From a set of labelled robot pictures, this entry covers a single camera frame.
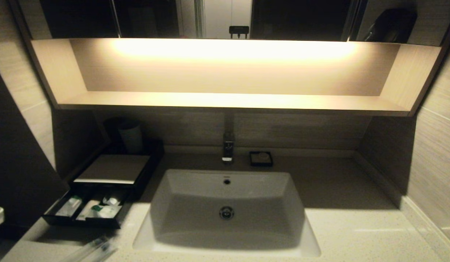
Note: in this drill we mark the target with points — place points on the mirror cabinet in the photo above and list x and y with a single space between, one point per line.
301 18

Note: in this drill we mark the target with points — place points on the black storage box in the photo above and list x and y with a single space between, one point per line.
152 160

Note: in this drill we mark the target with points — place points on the small black device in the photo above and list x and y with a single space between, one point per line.
239 31

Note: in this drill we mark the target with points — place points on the black soap dish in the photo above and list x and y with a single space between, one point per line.
252 163

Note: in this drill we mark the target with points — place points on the chrome sink drain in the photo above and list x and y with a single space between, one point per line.
227 213

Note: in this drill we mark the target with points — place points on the white flat bar packet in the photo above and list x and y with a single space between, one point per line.
86 209

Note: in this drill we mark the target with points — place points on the white sachet green cap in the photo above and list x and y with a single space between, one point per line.
108 211

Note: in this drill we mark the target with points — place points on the small white wrapped packet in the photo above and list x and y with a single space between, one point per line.
111 201

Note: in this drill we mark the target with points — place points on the grey plastic cup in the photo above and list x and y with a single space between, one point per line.
131 137

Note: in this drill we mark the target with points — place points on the chrome faucet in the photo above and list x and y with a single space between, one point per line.
228 147

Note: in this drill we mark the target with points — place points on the white ceramic sink basin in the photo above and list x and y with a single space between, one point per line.
196 203

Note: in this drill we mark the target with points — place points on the round white soap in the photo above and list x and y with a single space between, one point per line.
263 156

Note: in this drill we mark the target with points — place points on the grey metal plate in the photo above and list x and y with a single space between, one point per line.
112 168

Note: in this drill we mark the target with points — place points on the black wall hair dryer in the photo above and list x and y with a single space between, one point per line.
392 27

